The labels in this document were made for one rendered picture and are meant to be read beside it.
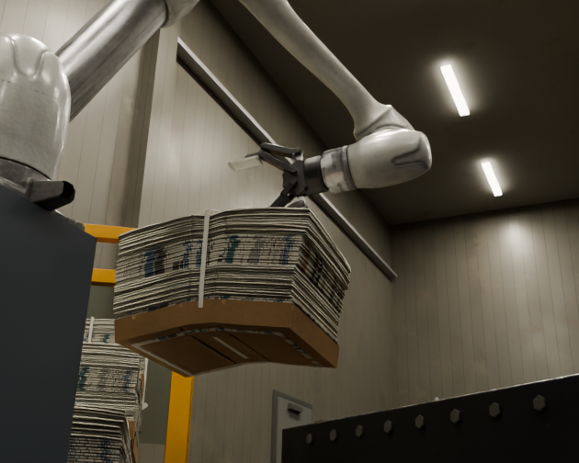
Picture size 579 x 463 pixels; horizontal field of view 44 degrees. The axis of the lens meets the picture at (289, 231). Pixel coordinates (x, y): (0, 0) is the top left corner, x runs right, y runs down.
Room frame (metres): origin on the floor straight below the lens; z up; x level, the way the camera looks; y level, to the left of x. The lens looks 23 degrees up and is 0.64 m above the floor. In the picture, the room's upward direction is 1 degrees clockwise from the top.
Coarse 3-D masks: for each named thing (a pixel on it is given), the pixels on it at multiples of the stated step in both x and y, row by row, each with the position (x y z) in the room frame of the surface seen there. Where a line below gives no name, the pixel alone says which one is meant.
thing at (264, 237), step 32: (256, 224) 1.22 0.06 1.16; (288, 224) 1.20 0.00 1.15; (320, 224) 1.25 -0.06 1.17; (224, 256) 1.24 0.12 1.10; (256, 256) 1.22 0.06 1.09; (288, 256) 1.19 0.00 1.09; (320, 256) 1.28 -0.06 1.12; (224, 288) 1.23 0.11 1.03; (256, 288) 1.21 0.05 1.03; (288, 288) 1.19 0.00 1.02; (320, 288) 1.31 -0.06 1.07; (320, 320) 1.34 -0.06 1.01; (256, 352) 1.39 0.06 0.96; (288, 352) 1.35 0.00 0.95
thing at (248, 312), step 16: (224, 304) 1.23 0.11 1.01; (240, 304) 1.22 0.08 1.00; (256, 304) 1.21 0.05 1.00; (272, 304) 1.20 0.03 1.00; (288, 304) 1.19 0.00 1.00; (224, 320) 1.23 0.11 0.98; (240, 320) 1.22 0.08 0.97; (256, 320) 1.21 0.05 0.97; (272, 320) 1.20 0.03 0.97; (288, 320) 1.19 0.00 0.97; (304, 320) 1.24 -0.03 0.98; (304, 336) 1.26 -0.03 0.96; (320, 336) 1.33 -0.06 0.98; (320, 352) 1.35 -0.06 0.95; (336, 352) 1.44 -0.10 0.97
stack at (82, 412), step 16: (80, 416) 1.24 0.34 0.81; (96, 416) 1.24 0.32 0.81; (112, 416) 1.25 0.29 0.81; (80, 432) 1.24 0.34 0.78; (96, 432) 1.25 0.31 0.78; (112, 432) 1.25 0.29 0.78; (128, 432) 1.48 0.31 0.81; (80, 448) 1.24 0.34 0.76; (96, 448) 1.25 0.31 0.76; (112, 448) 1.26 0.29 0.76; (128, 448) 1.71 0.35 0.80
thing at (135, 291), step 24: (120, 240) 1.32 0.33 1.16; (144, 240) 1.31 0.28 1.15; (168, 240) 1.29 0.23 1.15; (120, 264) 1.32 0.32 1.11; (144, 264) 1.30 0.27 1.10; (168, 264) 1.28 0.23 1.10; (120, 288) 1.31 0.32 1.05; (144, 288) 1.29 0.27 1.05; (168, 288) 1.27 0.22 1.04; (120, 312) 1.30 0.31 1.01; (144, 336) 1.29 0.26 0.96; (168, 336) 1.29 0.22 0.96; (192, 336) 1.30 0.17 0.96; (168, 360) 1.42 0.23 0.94; (192, 360) 1.44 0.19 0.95; (216, 360) 1.45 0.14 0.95
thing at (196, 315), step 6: (198, 300) 1.25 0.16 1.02; (204, 300) 1.24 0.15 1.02; (210, 300) 1.24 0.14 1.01; (192, 306) 1.25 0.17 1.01; (198, 306) 1.25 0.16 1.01; (204, 306) 1.24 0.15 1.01; (210, 306) 1.24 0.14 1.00; (192, 312) 1.25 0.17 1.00; (198, 312) 1.25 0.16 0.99; (204, 312) 1.24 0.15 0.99; (210, 312) 1.24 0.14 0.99; (192, 318) 1.25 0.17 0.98; (198, 318) 1.25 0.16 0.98; (204, 318) 1.24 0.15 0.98; (210, 318) 1.24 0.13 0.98
